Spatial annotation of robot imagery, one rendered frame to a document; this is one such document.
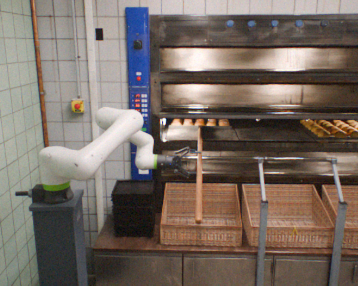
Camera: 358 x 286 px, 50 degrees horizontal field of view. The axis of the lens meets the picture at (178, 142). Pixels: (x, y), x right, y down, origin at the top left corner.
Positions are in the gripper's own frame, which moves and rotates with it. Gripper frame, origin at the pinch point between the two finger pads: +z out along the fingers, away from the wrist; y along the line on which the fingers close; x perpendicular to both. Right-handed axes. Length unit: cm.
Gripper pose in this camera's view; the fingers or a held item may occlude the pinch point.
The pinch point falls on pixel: (198, 162)
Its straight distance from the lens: 237.8
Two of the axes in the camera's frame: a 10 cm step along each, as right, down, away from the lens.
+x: -0.6, 2.5, -9.7
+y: 0.0, 9.7, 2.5
